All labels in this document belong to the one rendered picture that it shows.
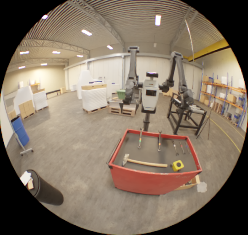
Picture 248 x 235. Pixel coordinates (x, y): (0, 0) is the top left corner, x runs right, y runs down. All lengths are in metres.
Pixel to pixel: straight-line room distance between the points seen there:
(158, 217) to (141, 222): 0.25
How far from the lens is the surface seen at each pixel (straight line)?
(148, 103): 1.07
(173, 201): 1.65
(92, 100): 3.66
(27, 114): 6.77
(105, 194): 1.46
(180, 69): 0.79
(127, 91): 0.49
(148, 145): 0.76
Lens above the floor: 1.44
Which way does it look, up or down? 22 degrees down
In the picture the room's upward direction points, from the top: 1 degrees clockwise
